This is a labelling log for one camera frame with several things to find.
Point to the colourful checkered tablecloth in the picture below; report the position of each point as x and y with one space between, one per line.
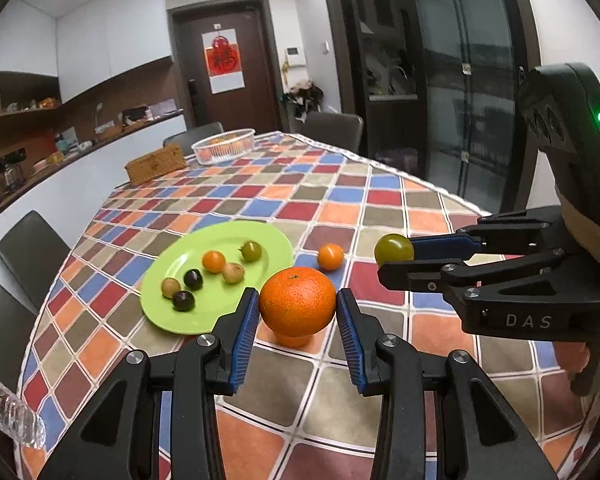
297 416

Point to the woven tissue box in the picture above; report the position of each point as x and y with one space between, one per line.
155 164

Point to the large orange front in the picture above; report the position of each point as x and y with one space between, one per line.
297 302

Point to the glass kettle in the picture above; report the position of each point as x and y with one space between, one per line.
13 177

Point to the dark purple plum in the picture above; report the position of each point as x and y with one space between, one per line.
193 279

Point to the red and white door poster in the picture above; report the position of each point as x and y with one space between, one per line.
223 60

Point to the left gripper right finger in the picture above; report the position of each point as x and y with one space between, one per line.
479 434

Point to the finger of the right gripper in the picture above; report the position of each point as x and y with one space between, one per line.
507 236
440 275

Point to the yellow-brown small fruit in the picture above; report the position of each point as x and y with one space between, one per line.
169 287

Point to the dark green fruit on plate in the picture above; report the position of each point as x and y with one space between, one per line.
183 301

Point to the oranges in basket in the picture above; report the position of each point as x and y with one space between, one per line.
224 149

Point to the dark chair right side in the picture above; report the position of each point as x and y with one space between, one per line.
340 130

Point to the small orange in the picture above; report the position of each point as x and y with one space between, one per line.
330 257
213 261

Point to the white plastic basket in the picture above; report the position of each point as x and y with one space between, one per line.
238 132

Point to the dark chair table end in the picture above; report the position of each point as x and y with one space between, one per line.
186 139

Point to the plastic water bottle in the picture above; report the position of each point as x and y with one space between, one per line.
19 422

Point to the green tomato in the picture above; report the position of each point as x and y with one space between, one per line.
393 247
251 251

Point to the pale yellow fruit on plate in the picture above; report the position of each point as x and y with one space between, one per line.
233 273

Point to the right hand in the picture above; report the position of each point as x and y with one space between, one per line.
572 356

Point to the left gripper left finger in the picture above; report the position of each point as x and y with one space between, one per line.
116 435

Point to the dark chair near left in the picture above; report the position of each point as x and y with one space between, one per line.
16 323

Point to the large orange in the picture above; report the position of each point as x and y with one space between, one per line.
297 302
293 342

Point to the dark chair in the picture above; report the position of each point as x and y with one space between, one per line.
33 252
340 130
16 323

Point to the dark wooden door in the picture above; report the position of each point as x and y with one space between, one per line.
256 106

